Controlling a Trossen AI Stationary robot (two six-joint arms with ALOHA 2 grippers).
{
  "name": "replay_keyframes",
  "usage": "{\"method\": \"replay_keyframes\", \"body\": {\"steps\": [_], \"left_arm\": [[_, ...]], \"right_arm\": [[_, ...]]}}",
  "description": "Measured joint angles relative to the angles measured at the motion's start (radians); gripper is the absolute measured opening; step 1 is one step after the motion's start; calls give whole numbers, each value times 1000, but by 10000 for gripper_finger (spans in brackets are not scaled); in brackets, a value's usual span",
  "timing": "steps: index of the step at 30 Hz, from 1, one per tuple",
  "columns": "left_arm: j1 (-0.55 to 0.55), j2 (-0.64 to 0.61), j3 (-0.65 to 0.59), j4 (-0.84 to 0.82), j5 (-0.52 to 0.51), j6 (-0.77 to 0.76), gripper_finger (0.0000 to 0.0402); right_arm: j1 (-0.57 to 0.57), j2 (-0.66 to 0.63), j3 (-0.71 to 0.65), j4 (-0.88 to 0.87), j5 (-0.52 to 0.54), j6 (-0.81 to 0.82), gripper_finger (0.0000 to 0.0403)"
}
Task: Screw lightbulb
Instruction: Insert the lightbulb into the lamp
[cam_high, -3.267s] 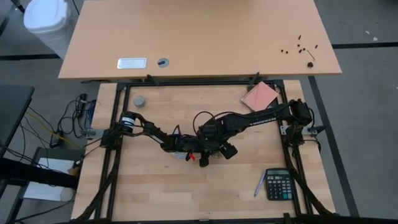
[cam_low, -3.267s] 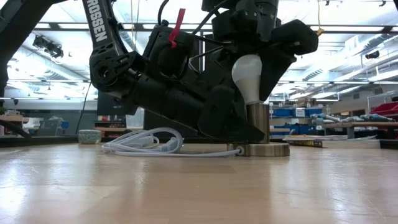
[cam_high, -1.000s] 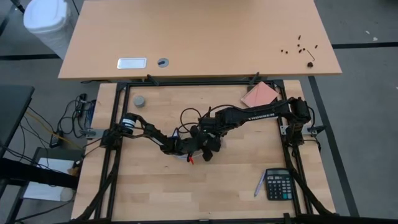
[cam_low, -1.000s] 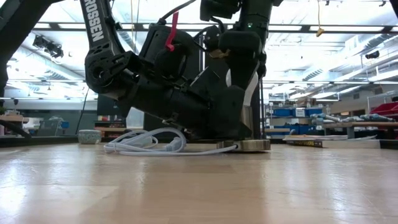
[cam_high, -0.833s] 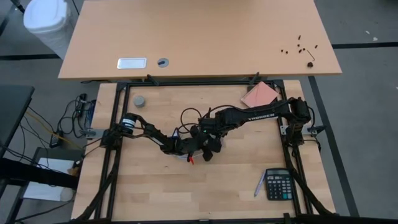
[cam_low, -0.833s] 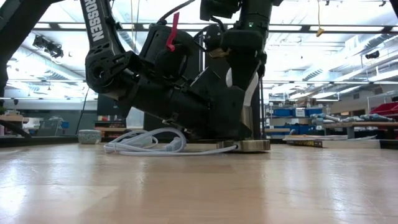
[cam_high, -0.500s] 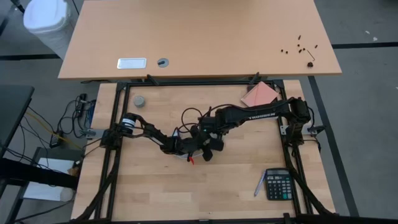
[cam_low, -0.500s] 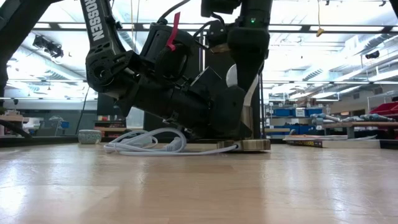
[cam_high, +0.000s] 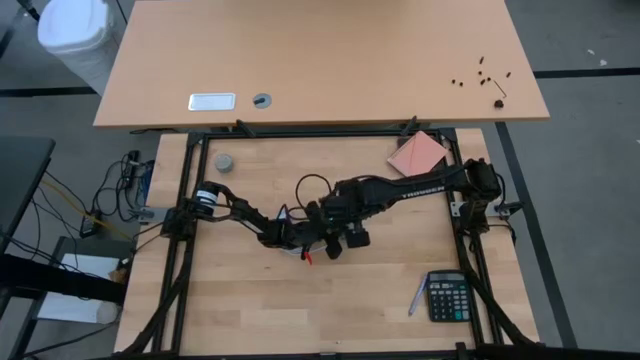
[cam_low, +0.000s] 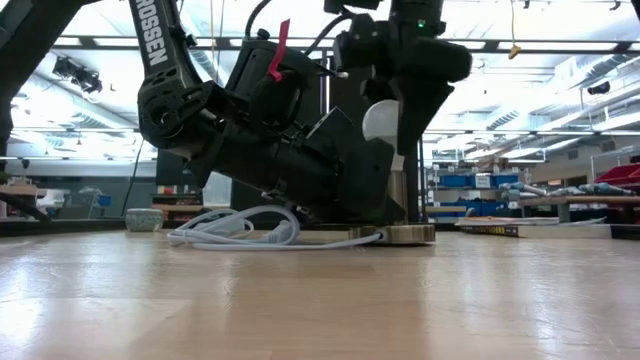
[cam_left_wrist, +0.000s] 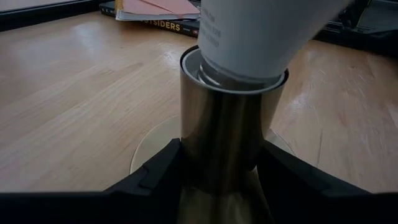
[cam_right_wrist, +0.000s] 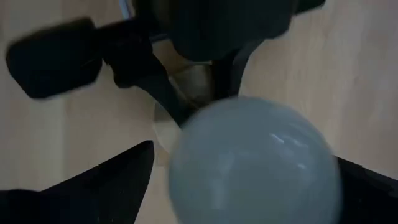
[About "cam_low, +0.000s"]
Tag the metal lamp socket base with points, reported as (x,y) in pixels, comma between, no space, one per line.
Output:
(410,234)

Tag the black aluminium table frame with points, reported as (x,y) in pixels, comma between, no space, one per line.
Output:
(75,226)

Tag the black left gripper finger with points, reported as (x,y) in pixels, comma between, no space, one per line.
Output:
(370,175)
(340,127)

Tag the black book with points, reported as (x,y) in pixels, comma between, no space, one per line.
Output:
(500,231)

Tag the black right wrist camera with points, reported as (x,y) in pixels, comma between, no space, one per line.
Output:
(357,45)

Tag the black rail-mounted camera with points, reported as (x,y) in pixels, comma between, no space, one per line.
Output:
(77,75)

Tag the wooden workbench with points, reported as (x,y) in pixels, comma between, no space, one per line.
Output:
(575,201)

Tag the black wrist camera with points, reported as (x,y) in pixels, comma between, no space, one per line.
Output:
(270,100)
(357,45)

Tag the red storage bin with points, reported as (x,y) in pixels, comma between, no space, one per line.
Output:
(620,176)

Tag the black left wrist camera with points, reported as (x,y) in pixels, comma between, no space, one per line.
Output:
(270,100)

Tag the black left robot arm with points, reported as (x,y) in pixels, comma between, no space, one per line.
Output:
(160,50)

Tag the yellow hanging tag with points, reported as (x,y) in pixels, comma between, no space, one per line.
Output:
(515,50)

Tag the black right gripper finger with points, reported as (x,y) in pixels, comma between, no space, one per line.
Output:
(380,90)
(417,115)

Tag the blue storage bin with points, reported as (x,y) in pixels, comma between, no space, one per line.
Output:
(480,208)
(455,180)

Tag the white lightbulb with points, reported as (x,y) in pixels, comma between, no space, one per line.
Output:
(380,122)

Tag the small grey round cap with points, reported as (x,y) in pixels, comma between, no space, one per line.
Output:
(144,220)

